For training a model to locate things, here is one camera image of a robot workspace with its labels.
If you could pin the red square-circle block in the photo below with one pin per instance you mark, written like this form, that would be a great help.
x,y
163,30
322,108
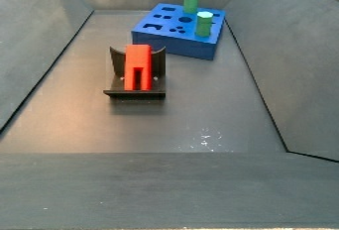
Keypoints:
x,y
138,63

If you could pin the black curved fixture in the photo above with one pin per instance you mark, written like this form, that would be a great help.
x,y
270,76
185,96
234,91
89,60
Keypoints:
x,y
158,77

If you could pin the green hexagonal peg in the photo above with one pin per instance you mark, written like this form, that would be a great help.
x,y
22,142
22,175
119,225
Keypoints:
x,y
205,23

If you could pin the blue foam peg board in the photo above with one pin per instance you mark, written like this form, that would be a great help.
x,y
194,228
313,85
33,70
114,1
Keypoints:
x,y
169,28

